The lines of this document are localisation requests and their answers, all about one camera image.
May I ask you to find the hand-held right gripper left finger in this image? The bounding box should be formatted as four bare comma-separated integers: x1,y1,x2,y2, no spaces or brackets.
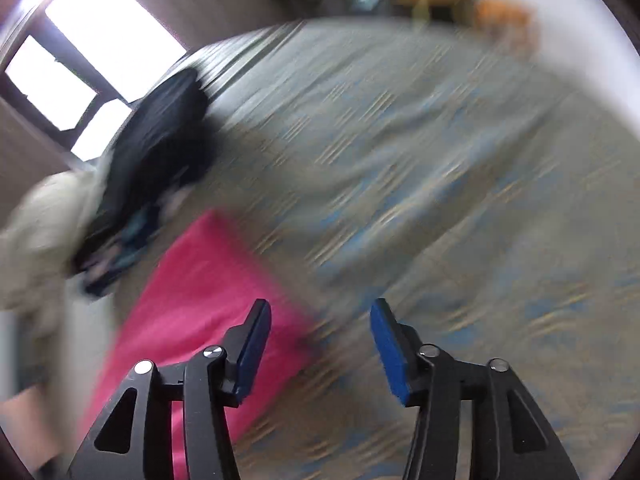
67,298,272,480

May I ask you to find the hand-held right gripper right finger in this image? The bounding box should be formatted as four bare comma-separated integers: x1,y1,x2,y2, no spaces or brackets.
370,298,581,480

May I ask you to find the pink knitted sweater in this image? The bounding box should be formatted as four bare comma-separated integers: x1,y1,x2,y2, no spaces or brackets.
95,210,321,480

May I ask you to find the patterned blue beige bedspread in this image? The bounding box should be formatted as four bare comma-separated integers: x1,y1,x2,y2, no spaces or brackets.
115,17,640,480

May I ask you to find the pink cushion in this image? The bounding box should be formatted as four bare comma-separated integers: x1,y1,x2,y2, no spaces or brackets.
0,385,51,461

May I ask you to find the folded beige quilt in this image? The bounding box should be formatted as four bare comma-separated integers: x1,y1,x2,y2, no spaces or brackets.
0,167,118,313

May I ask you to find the navy patterned fleece blanket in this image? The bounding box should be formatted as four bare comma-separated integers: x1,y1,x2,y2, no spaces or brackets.
72,67,216,296

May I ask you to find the orange object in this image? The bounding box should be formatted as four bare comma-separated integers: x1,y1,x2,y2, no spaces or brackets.
472,0,541,56

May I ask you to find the window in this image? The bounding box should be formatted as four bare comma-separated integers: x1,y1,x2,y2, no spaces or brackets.
2,0,188,161

